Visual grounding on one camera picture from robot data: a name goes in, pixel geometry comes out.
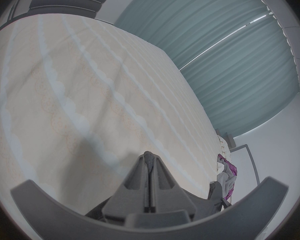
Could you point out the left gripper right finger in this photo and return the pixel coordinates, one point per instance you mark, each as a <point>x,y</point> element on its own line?
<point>168,196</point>

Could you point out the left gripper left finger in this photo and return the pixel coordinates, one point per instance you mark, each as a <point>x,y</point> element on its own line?
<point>132,196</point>

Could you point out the black T-shirt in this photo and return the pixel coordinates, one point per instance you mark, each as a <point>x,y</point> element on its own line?
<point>205,207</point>

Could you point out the bed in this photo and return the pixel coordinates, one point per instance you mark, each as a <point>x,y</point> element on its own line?
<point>90,96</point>

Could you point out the white garment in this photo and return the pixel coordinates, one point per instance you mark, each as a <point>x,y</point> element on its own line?
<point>220,166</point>

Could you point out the grey garment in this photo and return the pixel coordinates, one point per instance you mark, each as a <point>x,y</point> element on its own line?
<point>227,181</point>

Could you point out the purple satin garment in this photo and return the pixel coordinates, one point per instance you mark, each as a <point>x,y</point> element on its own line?
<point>233,170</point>

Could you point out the white printed pillow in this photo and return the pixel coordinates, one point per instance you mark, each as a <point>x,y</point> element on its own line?
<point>223,146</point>

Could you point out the grey bedside table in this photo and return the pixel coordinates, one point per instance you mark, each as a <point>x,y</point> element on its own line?
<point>228,137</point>

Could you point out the blue-green curtain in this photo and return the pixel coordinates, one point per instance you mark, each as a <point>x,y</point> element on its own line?
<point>245,79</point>
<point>185,19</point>

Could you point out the black chest of drawers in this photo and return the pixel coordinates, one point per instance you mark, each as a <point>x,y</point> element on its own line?
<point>70,1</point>

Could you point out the black dressing table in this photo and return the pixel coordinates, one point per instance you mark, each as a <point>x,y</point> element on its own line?
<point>7,19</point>

